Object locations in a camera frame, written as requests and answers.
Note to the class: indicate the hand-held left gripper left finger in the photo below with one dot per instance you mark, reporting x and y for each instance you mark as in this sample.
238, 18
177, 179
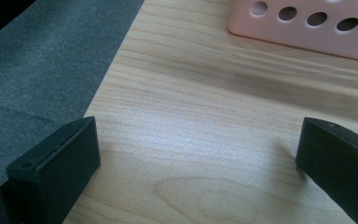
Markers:
56, 174

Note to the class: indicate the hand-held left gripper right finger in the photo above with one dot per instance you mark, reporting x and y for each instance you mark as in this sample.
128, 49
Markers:
341, 168

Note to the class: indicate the pink perforated plastic basket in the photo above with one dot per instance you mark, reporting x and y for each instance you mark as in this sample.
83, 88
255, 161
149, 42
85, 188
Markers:
292, 34

